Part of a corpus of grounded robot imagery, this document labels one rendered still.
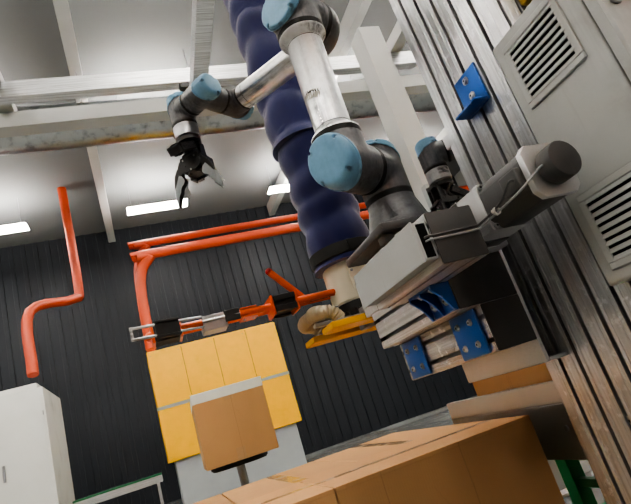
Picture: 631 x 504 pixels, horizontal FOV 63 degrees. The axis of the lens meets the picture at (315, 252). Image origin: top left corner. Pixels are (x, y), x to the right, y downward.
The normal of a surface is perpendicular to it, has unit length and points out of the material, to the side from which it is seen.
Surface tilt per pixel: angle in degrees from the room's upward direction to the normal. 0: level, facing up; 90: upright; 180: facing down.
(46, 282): 90
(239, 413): 90
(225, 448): 90
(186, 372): 90
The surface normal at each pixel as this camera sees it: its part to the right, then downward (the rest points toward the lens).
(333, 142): -0.60, 0.08
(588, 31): -0.92, 0.18
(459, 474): 0.24, -0.37
